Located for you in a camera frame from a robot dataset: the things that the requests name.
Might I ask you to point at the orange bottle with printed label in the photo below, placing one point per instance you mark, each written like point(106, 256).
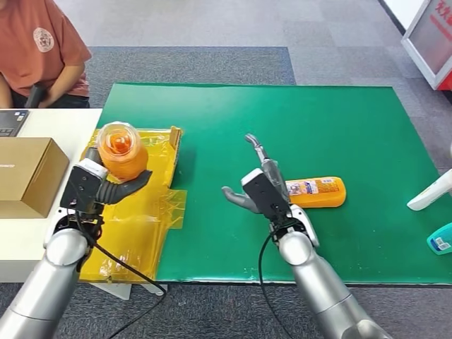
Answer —
point(318, 192)

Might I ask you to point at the dark laptop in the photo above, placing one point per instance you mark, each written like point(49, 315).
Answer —
point(10, 121)

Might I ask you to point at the teal bottle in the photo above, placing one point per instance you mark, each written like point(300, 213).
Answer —
point(441, 239)

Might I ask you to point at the brown cardboard box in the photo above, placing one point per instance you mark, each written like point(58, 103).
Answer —
point(26, 175)

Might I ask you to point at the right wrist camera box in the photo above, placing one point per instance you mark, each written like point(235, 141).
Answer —
point(265, 193)

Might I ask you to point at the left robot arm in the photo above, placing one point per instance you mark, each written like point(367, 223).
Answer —
point(46, 280)

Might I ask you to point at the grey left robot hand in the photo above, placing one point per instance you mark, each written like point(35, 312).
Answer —
point(130, 187)

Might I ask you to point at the yellow plastic-wrapped tray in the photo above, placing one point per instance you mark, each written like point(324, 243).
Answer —
point(141, 224)

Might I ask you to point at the white and red sign board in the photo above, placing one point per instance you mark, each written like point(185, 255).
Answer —
point(431, 39)

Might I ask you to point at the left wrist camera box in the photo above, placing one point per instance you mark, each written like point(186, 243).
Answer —
point(81, 185)

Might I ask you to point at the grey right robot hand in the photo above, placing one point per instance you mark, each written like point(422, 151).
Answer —
point(273, 180)

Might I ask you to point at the black handheld device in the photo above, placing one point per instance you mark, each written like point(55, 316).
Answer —
point(34, 96)

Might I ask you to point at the orange bottle with clear cap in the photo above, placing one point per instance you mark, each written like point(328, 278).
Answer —
point(121, 152)

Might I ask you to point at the person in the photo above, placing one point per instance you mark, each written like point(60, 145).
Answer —
point(38, 47)

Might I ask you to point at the white spray bottle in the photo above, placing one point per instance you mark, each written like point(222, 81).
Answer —
point(428, 193)

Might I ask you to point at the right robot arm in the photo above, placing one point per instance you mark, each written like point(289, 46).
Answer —
point(318, 280)

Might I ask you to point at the green mat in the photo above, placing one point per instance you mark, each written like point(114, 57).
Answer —
point(282, 154)

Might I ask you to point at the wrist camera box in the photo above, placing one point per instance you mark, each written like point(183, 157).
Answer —
point(81, 185)
point(265, 193)

